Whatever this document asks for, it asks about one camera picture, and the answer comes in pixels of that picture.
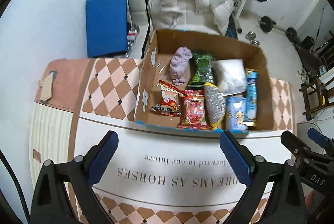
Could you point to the black blue weight bench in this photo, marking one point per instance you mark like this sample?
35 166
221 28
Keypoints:
231 31

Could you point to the white puffer jacket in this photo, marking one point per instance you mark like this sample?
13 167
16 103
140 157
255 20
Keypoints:
208 16

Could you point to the green wet wipes pack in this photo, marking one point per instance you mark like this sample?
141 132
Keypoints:
203 72

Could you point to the dark wooden chair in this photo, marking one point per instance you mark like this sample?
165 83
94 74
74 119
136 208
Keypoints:
317 95

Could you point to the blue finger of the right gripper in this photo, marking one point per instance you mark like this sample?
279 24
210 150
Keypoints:
319 138
296 146

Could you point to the silver yellow scrub sponge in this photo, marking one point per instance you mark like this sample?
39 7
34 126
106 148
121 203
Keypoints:
215 104

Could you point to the blue folded mat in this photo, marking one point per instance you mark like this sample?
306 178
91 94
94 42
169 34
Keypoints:
106 27

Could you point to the floor barbell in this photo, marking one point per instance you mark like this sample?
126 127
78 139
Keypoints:
266 24

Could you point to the blue tissue pack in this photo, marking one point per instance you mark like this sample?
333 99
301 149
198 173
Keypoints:
235 114

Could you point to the checkered table mat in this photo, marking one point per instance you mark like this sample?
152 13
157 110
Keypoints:
157 175

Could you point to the cardboard scrap on table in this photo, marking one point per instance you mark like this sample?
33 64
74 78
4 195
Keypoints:
45 87

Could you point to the chrome dumbbell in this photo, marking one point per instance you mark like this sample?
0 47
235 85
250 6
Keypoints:
251 36

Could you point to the light blue snack tube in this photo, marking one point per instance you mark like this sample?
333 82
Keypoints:
251 98

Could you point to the white soft bag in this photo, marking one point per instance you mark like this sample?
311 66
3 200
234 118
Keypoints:
230 76

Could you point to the purple cloth bundle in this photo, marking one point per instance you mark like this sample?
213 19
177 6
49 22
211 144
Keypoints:
179 64

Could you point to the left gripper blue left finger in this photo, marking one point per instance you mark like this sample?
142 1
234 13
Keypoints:
99 156

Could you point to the red wet wipes pack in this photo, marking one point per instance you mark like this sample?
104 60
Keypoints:
193 110

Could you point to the grey round chair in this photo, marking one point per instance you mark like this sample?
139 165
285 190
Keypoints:
302 129

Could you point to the panda snack bag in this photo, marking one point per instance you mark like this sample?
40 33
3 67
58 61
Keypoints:
171 97

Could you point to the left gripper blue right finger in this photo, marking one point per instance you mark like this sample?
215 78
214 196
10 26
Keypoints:
239 157

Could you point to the open cardboard box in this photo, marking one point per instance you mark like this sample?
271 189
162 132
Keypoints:
205 50

